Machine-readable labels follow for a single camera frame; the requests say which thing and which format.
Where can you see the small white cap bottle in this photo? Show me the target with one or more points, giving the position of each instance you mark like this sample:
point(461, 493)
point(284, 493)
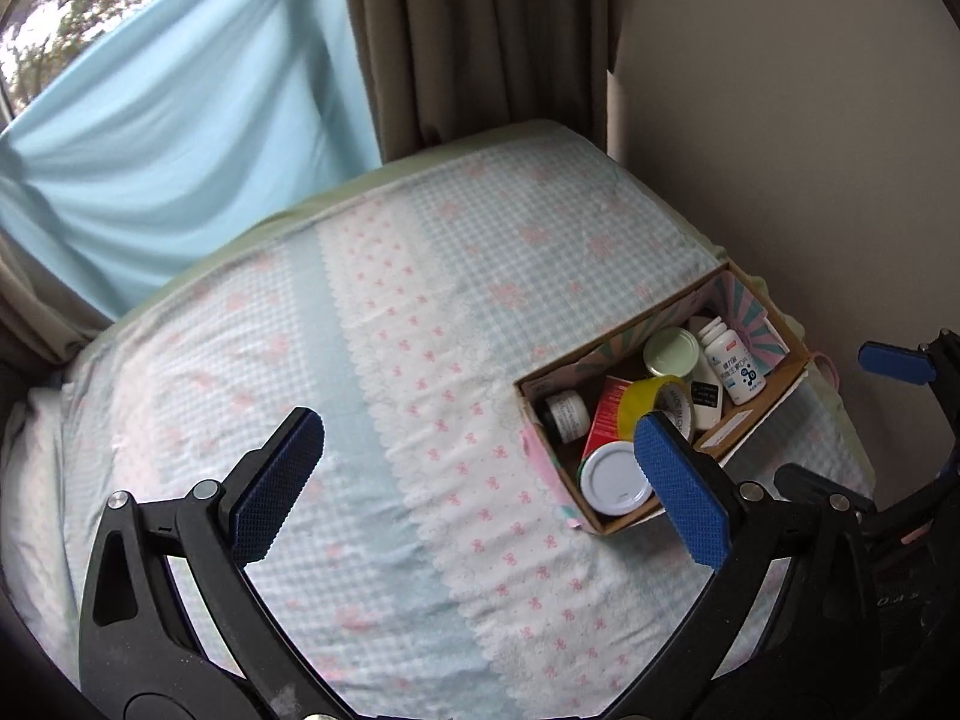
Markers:
point(568, 415)

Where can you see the white lid jar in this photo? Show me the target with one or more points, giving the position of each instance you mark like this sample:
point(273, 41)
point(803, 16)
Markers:
point(611, 480)

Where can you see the red cigarette box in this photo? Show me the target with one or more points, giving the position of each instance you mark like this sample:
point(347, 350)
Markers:
point(603, 428)

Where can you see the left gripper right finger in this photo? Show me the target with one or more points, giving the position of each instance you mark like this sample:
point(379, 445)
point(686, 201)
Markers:
point(814, 657)

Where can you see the brown curtain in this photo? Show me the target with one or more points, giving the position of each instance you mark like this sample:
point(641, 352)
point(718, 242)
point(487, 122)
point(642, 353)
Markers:
point(44, 323)
point(440, 70)

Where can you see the green lid jar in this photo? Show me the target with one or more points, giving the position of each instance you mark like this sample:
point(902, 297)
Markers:
point(671, 352)

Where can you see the white pill bottle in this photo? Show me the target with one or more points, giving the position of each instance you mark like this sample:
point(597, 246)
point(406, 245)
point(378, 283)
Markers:
point(732, 362)

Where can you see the brown left curtain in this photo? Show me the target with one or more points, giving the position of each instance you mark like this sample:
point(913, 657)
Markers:
point(44, 323)

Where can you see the white remote control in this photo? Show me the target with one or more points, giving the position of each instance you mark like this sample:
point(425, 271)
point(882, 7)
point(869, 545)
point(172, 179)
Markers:
point(706, 393)

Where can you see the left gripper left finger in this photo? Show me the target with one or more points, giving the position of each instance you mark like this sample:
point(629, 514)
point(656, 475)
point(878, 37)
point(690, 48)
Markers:
point(171, 625)

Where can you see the green mattress cover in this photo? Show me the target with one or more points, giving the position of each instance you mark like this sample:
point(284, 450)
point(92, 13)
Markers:
point(337, 194)

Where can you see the cardboard box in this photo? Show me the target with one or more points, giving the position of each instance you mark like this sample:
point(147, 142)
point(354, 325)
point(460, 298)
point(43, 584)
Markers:
point(725, 292)

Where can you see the yellow tape roll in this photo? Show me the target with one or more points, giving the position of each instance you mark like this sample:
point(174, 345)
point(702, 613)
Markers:
point(666, 395)

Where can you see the checkered bed sheet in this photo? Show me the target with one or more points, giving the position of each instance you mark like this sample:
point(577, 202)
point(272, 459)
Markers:
point(427, 569)

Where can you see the brown right curtain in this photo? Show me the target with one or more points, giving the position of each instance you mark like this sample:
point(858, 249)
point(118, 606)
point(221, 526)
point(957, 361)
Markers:
point(440, 70)

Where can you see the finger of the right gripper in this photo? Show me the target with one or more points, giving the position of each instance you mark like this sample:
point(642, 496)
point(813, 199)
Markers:
point(802, 486)
point(897, 362)

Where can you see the light blue cloth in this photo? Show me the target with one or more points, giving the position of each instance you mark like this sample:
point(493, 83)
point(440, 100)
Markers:
point(183, 128)

